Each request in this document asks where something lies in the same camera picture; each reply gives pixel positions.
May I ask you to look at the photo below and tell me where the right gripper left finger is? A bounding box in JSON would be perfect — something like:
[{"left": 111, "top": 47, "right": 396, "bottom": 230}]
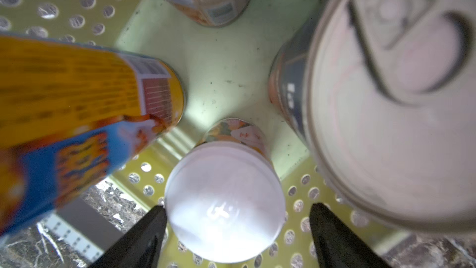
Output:
[{"left": 90, "top": 205, "right": 167, "bottom": 268}]

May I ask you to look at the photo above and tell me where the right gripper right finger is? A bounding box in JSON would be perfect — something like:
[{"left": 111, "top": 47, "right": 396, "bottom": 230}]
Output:
[{"left": 309, "top": 203, "right": 390, "bottom": 268}]

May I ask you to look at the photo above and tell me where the white lid yellow can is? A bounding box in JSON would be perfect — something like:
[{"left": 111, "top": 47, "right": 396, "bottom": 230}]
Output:
[{"left": 1, "top": 33, "right": 186, "bottom": 237}]

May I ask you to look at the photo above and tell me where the blue soup can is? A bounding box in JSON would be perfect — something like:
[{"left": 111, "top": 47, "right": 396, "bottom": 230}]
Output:
[{"left": 269, "top": 0, "right": 476, "bottom": 233}]

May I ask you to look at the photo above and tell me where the green plastic basket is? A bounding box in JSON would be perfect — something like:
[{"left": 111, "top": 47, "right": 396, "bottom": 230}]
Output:
[{"left": 1, "top": 0, "right": 407, "bottom": 268}]

